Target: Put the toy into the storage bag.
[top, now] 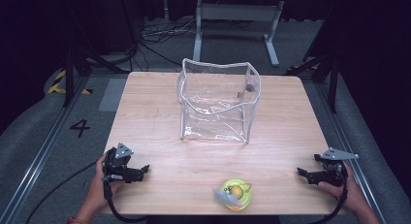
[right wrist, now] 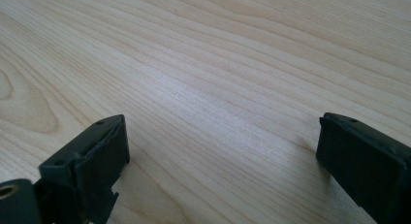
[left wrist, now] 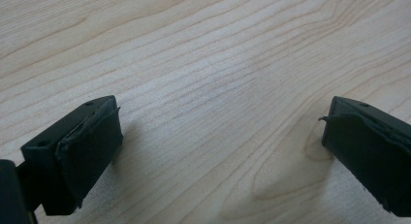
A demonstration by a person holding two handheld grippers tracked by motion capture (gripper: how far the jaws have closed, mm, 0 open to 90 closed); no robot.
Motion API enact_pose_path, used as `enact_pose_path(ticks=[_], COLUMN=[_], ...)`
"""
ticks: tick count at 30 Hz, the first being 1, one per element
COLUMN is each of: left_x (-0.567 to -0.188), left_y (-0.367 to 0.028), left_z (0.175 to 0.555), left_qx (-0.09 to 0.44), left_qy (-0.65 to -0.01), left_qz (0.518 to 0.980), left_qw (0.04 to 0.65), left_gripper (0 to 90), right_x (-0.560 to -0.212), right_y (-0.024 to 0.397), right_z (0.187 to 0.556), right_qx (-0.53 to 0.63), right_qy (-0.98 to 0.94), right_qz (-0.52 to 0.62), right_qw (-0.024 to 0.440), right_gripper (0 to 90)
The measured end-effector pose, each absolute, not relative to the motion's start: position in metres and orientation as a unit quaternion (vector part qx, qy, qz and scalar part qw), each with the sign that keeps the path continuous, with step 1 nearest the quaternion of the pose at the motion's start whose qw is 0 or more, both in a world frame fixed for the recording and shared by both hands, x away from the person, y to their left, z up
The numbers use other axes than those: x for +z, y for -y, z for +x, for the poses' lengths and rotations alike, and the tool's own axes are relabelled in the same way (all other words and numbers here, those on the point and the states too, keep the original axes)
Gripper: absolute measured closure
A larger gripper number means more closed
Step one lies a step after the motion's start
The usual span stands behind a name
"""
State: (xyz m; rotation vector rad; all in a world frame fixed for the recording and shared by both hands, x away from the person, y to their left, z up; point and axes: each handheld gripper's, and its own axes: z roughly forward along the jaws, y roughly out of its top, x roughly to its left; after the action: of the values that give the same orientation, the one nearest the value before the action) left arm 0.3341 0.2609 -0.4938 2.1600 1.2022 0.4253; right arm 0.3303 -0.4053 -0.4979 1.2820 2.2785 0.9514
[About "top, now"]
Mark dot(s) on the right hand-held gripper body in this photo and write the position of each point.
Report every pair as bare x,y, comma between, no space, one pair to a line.
332,174

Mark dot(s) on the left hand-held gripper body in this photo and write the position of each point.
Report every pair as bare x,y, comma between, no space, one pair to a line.
120,164

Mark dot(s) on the person's right hand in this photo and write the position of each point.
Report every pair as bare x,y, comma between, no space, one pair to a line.
352,191

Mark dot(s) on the person's left hand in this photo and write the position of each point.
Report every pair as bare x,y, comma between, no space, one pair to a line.
98,191

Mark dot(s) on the yellow-green round toy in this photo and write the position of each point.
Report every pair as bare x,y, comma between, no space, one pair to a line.
237,193

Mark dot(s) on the clear plastic bag white trim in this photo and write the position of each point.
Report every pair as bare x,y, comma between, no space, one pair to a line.
214,115

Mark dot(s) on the black tripod stand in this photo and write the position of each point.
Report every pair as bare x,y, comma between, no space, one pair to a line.
323,72
76,69

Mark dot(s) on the metal floor rail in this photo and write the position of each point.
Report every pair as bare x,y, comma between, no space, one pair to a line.
38,159
345,143

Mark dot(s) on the grey metal table frame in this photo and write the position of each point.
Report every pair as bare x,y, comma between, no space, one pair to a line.
237,12

